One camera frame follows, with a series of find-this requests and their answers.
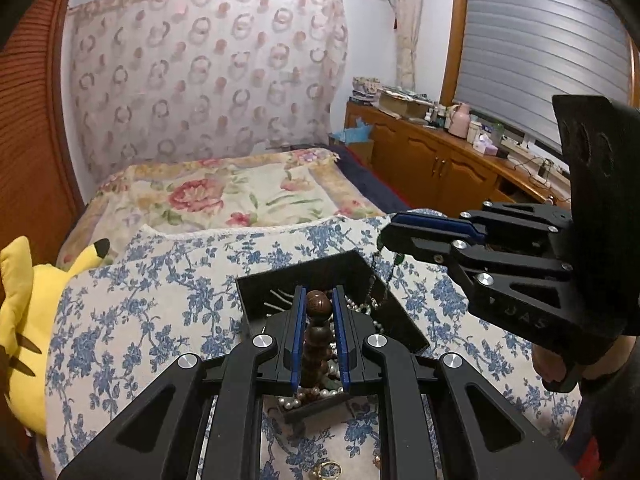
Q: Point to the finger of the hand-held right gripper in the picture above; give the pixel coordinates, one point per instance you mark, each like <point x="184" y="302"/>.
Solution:
<point x="435" y="220"/>
<point x="495" y="300"/>

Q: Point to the flat cardboard box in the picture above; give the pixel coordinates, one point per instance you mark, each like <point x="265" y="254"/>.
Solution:
<point x="405" y="104"/>

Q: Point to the person's right hand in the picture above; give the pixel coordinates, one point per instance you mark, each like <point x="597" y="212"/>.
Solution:
<point x="617" y="355"/>

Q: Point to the pink thermos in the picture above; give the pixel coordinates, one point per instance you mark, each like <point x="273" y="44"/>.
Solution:
<point x="459" y="121"/>

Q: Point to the green cup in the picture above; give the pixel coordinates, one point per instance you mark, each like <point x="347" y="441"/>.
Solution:
<point x="498" y="132"/>

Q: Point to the wooden cabinet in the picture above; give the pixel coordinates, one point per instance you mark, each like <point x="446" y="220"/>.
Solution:
<point x="440" y="165"/>

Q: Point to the white lace curtain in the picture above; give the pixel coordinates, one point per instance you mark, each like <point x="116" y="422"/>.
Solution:
<point x="406" y="40"/>

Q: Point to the dark blue bed sheet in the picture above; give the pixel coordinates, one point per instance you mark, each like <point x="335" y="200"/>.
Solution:
<point x="375" y="180"/>

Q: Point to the yellow plush toy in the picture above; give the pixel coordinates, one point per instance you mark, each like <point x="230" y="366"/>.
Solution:
<point x="30" y="340"/>

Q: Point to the white jar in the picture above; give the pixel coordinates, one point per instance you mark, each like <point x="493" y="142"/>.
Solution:
<point x="475" y="131"/>

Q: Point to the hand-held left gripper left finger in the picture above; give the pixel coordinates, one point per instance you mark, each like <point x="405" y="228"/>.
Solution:
<point x="298" y="340"/>

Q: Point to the brown louvered wardrobe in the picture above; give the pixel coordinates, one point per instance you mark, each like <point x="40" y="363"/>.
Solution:
<point x="35" y="135"/>

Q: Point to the blue floral blanket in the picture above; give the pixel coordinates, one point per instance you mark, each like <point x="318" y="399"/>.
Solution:
<point x="150" y="330"/>

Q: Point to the grey window blind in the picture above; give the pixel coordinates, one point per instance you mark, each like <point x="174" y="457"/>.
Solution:
<point x="540" y="50"/>

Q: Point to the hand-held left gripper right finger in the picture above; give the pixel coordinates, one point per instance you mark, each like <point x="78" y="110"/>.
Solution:
<point x="341" y="340"/>

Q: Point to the pink tissue box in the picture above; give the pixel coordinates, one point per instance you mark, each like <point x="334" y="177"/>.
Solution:
<point x="485" y="146"/>

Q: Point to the pink floral quilt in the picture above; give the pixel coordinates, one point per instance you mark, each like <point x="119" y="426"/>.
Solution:
<point x="225" y="195"/>

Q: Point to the black cardboard box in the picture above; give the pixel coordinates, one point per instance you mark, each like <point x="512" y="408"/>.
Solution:
<point x="400" y="320"/>

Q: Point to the stack of papers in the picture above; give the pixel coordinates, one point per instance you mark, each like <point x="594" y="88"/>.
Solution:
<point x="365" y="90"/>

